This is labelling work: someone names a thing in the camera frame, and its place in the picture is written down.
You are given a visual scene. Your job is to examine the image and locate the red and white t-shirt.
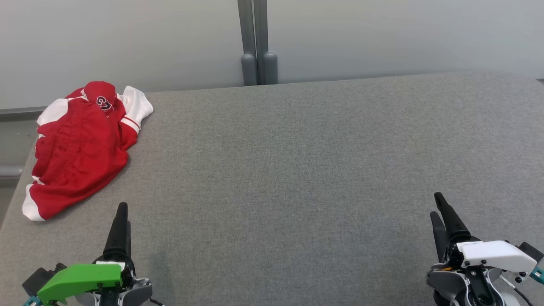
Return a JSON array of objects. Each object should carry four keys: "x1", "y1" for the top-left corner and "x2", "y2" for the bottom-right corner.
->
[{"x1": 37, "y1": 81, "x2": 154, "y2": 148}]

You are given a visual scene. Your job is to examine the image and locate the grey partition post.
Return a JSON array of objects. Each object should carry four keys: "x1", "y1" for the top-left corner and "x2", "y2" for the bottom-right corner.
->
[
  {"x1": 254, "y1": 0, "x2": 278, "y2": 85},
  {"x1": 237, "y1": 0, "x2": 258, "y2": 87}
]

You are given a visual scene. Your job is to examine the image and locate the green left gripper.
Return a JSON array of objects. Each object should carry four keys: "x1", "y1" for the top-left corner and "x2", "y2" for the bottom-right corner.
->
[{"x1": 37, "y1": 202, "x2": 136, "y2": 306}]

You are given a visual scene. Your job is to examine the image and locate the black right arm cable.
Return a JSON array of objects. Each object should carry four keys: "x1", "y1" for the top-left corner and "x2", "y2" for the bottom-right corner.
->
[{"x1": 497, "y1": 274, "x2": 536, "y2": 306}]

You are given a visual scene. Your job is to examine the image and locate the grey wall rail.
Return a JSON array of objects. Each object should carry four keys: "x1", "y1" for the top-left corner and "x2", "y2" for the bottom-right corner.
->
[{"x1": 0, "y1": 106, "x2": 48, "y2": 119}]

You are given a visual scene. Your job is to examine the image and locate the red shorts with white stripe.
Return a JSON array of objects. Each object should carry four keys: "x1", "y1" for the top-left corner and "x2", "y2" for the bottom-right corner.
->
[{"x1": 22, "y1": 100, "x2": 130, "y2": 221}]

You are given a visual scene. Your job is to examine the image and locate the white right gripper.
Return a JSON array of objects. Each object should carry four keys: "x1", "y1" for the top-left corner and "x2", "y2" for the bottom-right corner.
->
[{"x1": 430, "y1": 192, "x2": 537, "y2": 283}]

